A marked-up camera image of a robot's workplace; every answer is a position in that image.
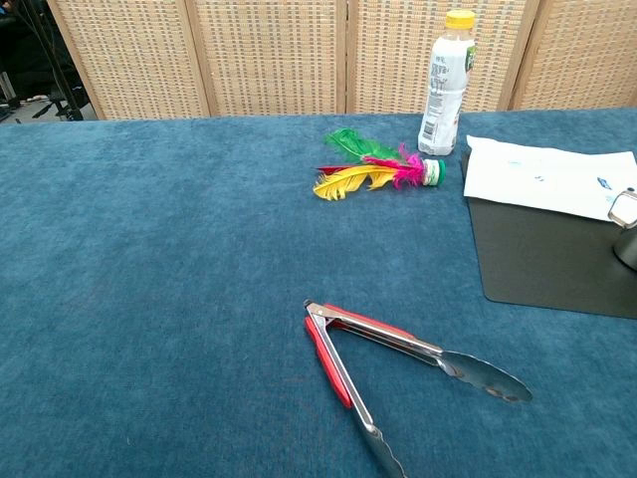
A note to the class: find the black mat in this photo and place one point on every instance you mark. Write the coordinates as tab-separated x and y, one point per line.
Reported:
542	254

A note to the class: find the colourful feather shuttlecock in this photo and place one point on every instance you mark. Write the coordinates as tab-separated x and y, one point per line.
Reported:
378	171

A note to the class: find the blue velvet tablecloth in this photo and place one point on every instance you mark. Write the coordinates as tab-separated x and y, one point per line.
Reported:
149	279

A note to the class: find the woven rattan folding screen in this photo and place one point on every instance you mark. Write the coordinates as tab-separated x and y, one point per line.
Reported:
298	55

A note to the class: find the white bottle with yellow cap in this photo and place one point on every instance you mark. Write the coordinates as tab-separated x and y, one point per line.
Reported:
443	94

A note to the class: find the white paper sheet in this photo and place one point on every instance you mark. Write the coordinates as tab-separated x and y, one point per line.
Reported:
537	176

